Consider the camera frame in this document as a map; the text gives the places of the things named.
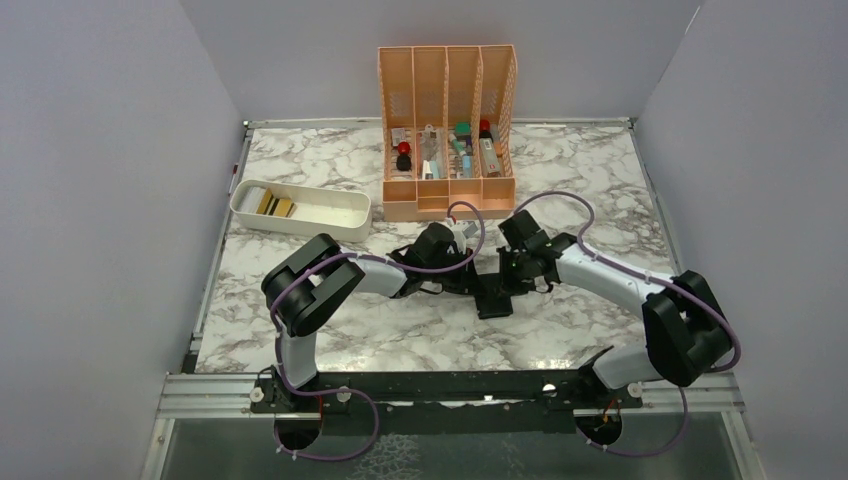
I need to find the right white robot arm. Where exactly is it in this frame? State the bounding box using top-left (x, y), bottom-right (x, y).
top-left (499, 211), bottom-right (734, 407)

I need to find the red cap bottle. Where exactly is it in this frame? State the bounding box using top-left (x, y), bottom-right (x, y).
top-left (479, 119), bottom-right (493, 139)

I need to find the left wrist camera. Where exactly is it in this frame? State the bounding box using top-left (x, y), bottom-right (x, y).
top-left (450, 221), bottom-right (479, 253)

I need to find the black leather card holder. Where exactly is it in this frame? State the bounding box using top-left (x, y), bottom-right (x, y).
top-left (474, 273), bottom-right (513, 320)

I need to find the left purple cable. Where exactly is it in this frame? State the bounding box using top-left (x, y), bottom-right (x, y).
top-left (268, 200), bottom-right (487, 464)

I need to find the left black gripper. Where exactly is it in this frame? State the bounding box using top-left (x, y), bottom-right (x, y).
top-left (423, 247), bottom-right (486, 295)

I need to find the orange desk organizer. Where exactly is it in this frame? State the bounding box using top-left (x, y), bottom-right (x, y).
top-left (377, 44), bottom-right (517, 222)

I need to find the grey stapler box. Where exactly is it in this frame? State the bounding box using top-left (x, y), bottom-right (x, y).
top-left (479, 138), bottom-right (502, 178)

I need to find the white plastic tray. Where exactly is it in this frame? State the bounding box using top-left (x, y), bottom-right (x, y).
top-left (229, 180), bottom-right (372, 242)

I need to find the green cap item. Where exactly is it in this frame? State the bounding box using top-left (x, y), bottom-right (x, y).
top-left (454, 122), bottom-right (472, 137)

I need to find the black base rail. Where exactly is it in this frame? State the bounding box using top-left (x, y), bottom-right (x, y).
top-left (248, 370), bottom-right (642, 436)

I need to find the black round item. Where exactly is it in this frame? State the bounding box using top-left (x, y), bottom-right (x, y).
top-left (395, 154), bottom-right (412, 172)

